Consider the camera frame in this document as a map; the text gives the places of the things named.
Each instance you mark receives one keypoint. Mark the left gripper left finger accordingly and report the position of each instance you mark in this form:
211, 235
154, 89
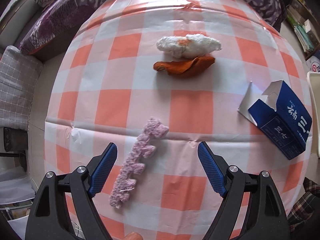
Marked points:
87, 181

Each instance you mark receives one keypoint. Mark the upper blue Ganten carton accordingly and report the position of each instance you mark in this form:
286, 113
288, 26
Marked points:
313, 64

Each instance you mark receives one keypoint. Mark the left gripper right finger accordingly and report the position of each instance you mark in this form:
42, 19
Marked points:
229, 183

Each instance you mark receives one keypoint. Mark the crumpled white tissue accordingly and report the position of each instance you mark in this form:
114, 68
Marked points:
189, 46

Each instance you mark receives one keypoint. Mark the orange checkered tablecloth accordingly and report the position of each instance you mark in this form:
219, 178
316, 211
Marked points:
106, 90

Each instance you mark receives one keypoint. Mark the orange peel piece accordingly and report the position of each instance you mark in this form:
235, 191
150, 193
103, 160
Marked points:
186, 68

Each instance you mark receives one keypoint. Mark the grey checkered cushion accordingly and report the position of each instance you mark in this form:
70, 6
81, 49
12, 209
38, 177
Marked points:
19, 76

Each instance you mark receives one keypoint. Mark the blue torn paper box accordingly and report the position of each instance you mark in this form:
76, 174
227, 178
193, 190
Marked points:
280, 115

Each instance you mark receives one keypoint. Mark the wooden bookshelf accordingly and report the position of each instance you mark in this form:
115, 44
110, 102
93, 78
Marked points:
305, 26

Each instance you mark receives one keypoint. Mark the white plastic trash bin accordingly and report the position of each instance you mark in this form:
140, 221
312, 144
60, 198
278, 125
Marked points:
313, 81

